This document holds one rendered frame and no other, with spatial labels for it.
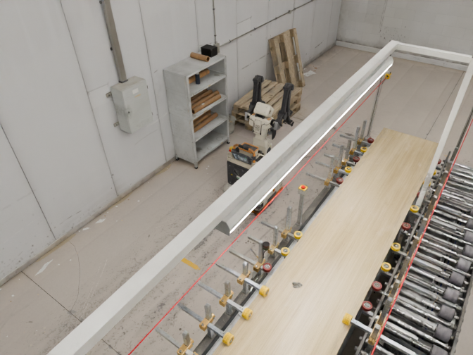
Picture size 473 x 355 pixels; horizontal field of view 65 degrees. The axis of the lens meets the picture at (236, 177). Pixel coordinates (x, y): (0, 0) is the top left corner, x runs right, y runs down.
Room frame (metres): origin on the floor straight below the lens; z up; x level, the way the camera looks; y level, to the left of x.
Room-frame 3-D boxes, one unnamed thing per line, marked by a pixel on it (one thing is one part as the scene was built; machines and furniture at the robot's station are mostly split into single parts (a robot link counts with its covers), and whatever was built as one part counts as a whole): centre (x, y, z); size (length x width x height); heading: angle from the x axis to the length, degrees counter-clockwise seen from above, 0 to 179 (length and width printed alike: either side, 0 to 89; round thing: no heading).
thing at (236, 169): (3.96, -0.18, 0.59); 0.55 x 0.34 x 0.83; 54
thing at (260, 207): (4.04, -0.23, 0.16); 0.67 x 0.64 x 0.25; 144
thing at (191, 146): (5.22, 0.55, 0.78); 0.90 x 0.45 x 1.55; 144
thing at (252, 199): (2.20, -0.62, 2.34); 2.40 x 0.12 x 0.08; 144
